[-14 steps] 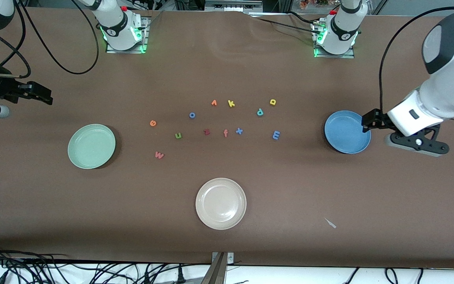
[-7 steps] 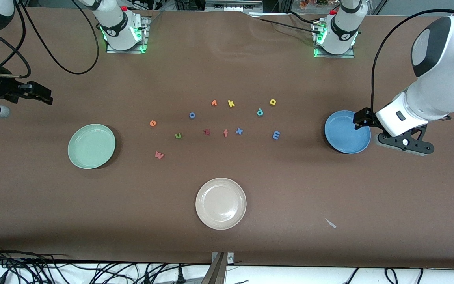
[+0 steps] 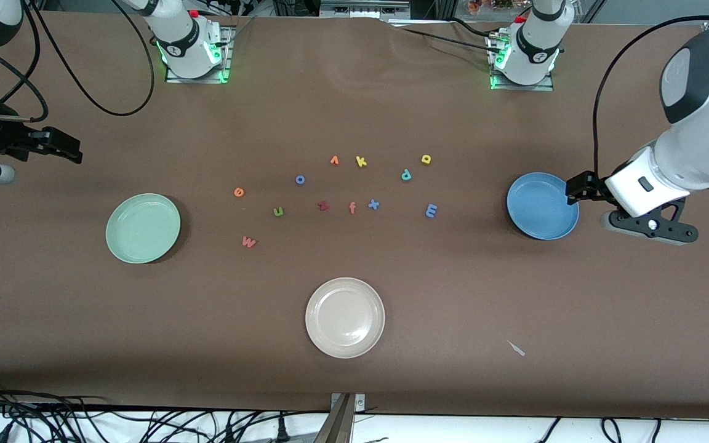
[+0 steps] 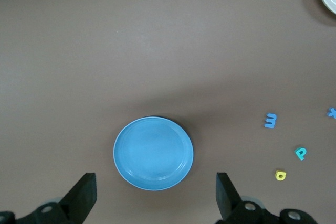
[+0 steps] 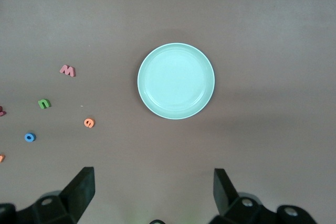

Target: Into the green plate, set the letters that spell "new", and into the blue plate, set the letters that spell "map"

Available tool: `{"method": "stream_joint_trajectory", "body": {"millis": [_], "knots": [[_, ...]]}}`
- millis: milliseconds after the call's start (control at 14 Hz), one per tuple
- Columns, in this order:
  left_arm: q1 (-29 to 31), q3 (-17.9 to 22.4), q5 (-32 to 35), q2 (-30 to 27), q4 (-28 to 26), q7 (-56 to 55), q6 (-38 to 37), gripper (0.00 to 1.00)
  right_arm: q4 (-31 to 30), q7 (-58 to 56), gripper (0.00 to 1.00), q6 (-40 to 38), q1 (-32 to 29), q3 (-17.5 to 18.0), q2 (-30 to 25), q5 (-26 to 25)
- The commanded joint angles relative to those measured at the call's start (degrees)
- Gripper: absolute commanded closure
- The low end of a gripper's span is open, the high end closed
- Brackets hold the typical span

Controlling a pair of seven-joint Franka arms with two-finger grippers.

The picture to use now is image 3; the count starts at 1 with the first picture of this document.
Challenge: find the grey metal stand post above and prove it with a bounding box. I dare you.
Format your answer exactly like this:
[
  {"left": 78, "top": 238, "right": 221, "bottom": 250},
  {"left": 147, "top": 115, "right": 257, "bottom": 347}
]
[{"left": 314, "top": 394, "right": 355, "bottom": 443}]

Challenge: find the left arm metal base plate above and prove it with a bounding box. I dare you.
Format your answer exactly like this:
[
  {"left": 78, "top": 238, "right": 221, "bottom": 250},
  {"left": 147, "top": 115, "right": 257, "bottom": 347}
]
[{"left": 490, "top": 37, "right": 555, "bottom": 92}]

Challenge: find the light green plate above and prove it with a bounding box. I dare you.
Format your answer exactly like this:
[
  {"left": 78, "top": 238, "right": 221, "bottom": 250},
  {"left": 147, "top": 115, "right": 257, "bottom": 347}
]
[{"left": 106, "top": 193, "right": 182, "bottom": 265}]

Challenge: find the small metal bracket plate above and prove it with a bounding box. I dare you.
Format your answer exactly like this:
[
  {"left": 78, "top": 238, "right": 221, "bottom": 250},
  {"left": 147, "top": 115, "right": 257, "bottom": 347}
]
[{"left": 331, "top": 393, "right": 366, "bottom": 412}]

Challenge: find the blue plate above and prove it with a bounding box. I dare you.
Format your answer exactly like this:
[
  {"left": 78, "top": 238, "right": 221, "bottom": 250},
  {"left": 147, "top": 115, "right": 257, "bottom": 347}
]
[{"left": 507, "top": 172, "right": 580, "bottom": 241}]

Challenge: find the colourful flower decoration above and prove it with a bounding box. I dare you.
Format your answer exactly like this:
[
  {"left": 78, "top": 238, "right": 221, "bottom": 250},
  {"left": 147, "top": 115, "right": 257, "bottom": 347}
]
[{"left": 467, "top": 0, "right": 515, "bottom": 16}]

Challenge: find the black table cable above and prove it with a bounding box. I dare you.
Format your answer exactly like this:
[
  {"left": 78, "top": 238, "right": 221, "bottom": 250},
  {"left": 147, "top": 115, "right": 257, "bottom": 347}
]
[{"left": 391, "top": 25, "right": 497, "bottom": 53}]

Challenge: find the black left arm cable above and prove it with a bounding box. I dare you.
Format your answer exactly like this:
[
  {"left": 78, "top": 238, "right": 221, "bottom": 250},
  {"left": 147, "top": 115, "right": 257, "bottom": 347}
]
[{"left": 593, "top": 15, "right": 709, "bottom": 179}]

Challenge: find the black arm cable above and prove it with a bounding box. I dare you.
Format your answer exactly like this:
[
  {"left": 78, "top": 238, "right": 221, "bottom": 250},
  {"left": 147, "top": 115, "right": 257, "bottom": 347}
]
[
  {"left": 593, "top": 15, "right": 709, "bottom": 179},
  {"left": 0, "top": 0, "right": 156, "bottom": 124}
]

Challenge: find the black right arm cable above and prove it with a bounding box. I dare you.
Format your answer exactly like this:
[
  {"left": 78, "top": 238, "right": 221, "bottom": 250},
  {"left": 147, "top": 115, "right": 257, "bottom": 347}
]
[{"left": 0, "top": 0, "right": 156, "bottom": 124}]

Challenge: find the grey power strip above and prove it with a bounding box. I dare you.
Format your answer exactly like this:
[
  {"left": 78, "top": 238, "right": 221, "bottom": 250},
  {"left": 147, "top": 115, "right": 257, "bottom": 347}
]
[{"left": 321, "top": 0, "right": 411, "bottom": 19}]

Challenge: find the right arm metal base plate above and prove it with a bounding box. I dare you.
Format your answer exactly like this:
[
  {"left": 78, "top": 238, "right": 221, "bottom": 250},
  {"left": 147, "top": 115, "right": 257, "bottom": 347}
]
[{"left": 165, "top": 25, "right": 235, "bottom": 84}]

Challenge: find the beige plate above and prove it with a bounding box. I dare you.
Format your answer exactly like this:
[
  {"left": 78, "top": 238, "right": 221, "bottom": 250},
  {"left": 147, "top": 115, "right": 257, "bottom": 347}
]
[{"left": 305, "top": 277, "right": 386, "bottom": 359}]

